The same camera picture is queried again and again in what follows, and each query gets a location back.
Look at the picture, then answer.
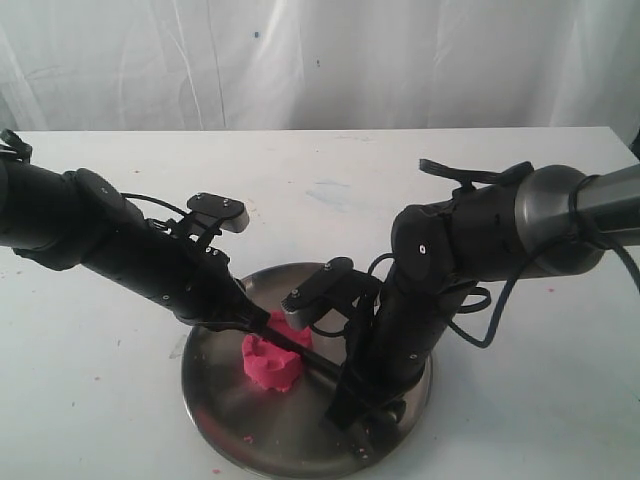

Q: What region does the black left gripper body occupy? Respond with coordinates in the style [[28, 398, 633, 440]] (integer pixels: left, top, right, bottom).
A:
[[82, 220, 246, 325]]

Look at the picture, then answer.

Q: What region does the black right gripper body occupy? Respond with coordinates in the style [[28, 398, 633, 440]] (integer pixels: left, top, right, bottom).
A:
[[339, 261, 478, 400]]

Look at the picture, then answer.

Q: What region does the black kitchen knife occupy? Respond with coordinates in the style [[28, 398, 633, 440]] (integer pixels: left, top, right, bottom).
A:
[[257, 326, 341, 384]]

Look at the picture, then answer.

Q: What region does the pink clay lump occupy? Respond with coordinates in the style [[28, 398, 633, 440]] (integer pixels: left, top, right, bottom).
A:
[[241, 334, 304, 393]]

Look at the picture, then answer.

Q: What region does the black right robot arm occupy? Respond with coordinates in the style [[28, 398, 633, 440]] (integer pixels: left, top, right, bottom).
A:
[[326, 159, 639, 429]]

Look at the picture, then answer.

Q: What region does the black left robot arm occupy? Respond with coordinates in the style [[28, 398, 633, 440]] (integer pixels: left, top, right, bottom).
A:
[[1, 129, 270, 333]]

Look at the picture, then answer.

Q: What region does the round steel plate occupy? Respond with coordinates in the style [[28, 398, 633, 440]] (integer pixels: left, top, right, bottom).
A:
[[180, 261, 434, 474]]

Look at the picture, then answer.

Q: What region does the white backdrop curtain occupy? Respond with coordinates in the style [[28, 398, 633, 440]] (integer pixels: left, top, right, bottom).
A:
[[1, 1, 639, 140]]

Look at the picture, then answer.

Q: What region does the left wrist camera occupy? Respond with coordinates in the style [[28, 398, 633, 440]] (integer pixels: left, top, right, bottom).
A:
[[186, 193, 250, 233]]

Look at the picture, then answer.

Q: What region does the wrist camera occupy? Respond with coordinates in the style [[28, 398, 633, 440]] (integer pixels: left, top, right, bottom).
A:
[[281, 257, 382, 331], [186, 193, 250, 233]]

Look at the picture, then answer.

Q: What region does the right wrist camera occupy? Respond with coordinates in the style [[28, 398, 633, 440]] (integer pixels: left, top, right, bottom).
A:
[[281, 257, 382, 331]]

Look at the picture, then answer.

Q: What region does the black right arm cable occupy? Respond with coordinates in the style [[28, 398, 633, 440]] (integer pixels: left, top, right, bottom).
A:
[[314, 239, 640, 349]]

